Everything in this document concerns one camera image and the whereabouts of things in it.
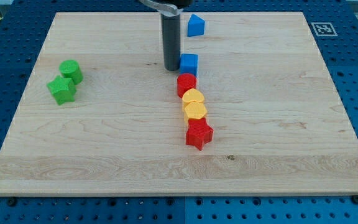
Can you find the blue cube block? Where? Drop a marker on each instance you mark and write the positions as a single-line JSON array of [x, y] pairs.
[[189, 64]]

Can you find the robot arm end metal clamp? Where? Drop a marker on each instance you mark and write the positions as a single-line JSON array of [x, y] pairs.
[[167, 7]]

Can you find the yellow hexagon block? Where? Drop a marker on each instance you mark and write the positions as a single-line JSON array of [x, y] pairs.
[[194, 110]]

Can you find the yellow heart block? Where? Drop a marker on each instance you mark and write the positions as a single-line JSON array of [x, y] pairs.
[[192, 95]]

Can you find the red star block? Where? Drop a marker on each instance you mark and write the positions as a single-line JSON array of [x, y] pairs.
[[199, 133]]

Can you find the red cylinder block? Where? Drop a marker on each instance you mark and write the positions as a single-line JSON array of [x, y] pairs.
[[185, 82]]

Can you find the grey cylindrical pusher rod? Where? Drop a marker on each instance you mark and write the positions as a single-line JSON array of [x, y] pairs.
[[171, 41]]

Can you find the blue triangular prism block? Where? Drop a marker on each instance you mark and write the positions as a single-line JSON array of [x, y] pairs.
[[196, 26]]

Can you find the light wooden board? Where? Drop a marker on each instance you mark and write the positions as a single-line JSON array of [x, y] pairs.
[[280, 128]]

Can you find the green cylinder block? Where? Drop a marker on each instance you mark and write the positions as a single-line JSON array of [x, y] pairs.
[[71, 69]]

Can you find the green star block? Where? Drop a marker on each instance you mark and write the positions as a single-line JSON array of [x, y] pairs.
[[62, 89]]

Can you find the white fiducial marker tag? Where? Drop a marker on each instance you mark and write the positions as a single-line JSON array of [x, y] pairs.
[[324, 29]]

